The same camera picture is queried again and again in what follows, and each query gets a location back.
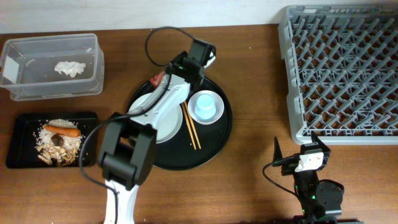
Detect brown mushroom piece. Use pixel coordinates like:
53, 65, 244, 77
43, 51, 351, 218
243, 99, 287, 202
51, 134, 64, 146

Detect black rectangular tray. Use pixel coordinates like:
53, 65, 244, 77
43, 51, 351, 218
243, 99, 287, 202
6, 111, 98, 169

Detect pale grey plate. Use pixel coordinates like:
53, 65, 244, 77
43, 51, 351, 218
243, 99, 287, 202
127, 92, 183, 144

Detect orange carrot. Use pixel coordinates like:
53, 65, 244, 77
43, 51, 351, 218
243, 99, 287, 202
44, 125, 81, 138

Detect grey dishwasher rack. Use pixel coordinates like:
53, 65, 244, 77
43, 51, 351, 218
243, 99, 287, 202
278, 4, 397, 145

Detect round black serving tray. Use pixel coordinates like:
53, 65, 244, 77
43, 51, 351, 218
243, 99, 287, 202
126, 77, 233, 170

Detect white tissue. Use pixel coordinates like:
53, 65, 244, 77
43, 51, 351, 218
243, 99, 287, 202
54, 61, 86, 78

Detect wooden chopstick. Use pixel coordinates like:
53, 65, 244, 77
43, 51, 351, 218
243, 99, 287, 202
183, 101, 201, 149
182, 102, 197, 150

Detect white small bowl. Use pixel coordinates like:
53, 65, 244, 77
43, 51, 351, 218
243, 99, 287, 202
188, 90, 224, 125

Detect red snack wrapper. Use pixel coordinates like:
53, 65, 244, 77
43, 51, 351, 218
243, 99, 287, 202
149, 71, 165, 88

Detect wooden chopstick right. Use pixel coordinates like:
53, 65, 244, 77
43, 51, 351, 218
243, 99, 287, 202
183, 101, 201, 149

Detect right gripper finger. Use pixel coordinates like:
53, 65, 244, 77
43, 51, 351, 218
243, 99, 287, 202
272, 136, 283, 167
311, 131, 324, 146

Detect rice and food scraps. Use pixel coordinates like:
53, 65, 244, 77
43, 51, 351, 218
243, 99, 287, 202
32, 119, 85, 167

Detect wooden chopstick left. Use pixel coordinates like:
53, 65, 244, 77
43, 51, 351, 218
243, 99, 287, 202
182, 102, 197, 150

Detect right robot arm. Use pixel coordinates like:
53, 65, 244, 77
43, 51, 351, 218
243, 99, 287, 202
266, 132, 345, 224

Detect light blue cup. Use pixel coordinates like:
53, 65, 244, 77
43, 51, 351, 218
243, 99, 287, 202
195, 94, 216, 120

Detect clear plastic bin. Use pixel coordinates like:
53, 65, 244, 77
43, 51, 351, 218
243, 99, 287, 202
1, 34, 104, 101

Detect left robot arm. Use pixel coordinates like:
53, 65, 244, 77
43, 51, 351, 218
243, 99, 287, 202
98, 39, 216, 223

